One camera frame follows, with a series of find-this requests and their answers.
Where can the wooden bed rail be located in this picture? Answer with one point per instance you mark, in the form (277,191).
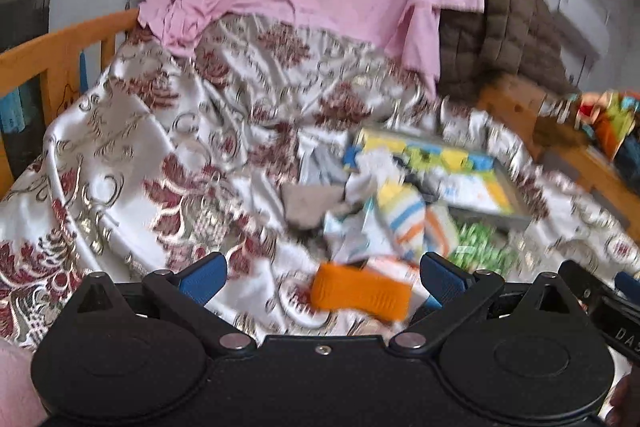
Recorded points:
(45,52)

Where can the pink garment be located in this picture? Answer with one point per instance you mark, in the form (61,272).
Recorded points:
(17,387)

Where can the beige cloth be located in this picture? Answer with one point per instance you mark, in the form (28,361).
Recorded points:
(310,207)

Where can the grey shallow box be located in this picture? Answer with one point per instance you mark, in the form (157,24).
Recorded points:
(520,214)

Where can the orange sock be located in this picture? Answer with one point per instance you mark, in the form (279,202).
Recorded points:
(357,291)

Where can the floral satin bedspread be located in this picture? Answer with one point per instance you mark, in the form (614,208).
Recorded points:
(165,147)

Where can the colourful cloth pile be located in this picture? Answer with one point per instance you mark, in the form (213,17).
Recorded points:
(612,122)

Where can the grey face mask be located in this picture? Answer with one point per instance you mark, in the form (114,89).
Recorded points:
(320,164)

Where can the white printed garment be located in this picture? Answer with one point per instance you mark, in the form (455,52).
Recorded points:
(470,194)

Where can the white air conditioner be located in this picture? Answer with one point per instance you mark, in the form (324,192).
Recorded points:
(575,12)

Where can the brown quilted blanket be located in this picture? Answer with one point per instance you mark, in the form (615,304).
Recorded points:
(510,27)

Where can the yellow cartoon print cloth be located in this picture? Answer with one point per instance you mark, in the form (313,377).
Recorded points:
(465,159)

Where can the striped sock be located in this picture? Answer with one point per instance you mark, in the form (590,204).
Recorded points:
(405,217)

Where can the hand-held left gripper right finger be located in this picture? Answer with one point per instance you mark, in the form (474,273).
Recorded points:
(444,281)

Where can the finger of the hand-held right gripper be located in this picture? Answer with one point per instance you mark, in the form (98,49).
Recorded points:
(585,283)
(629,282)

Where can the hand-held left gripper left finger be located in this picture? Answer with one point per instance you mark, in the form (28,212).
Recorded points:
(204,281)

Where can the brown printed bag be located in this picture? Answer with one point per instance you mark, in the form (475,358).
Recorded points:
(557,124)

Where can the green patterned cloth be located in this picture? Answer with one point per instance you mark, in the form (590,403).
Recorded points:
(482,247)

